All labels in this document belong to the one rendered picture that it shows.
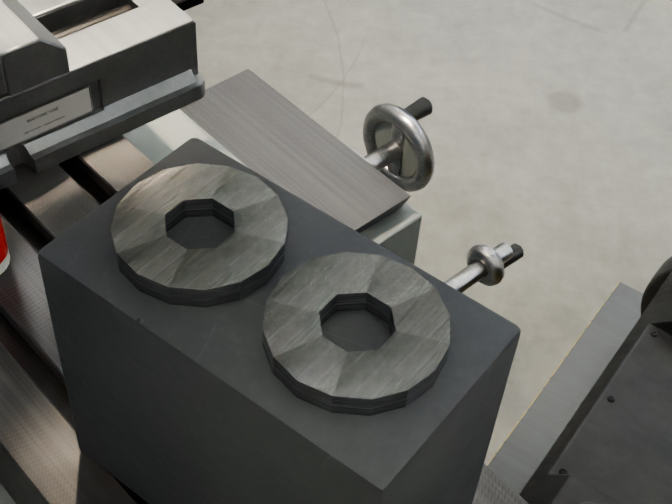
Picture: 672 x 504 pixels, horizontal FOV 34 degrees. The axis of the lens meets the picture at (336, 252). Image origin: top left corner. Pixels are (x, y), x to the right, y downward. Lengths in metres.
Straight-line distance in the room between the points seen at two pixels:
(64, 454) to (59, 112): 0.29
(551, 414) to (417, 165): 0.35
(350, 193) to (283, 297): 0.63
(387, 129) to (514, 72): 1.21
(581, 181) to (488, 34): 0.51
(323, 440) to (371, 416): 0.03
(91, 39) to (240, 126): 0.36
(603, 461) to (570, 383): 0.30
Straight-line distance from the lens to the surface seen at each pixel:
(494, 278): 1.39
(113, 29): 0.91
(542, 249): 2.14
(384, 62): 2.51
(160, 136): 1.08
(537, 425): 1.39
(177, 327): 0.54
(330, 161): 1.19
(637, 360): 1.23
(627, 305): 1.54
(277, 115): 1.24
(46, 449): 0.73
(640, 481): 1.15
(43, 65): 0.86
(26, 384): 0.76
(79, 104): 0.90
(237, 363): 0.52
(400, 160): 1.36
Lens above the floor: 1.52
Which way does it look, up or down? 47 degrees down
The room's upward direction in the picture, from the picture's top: 4 degrees clockwise
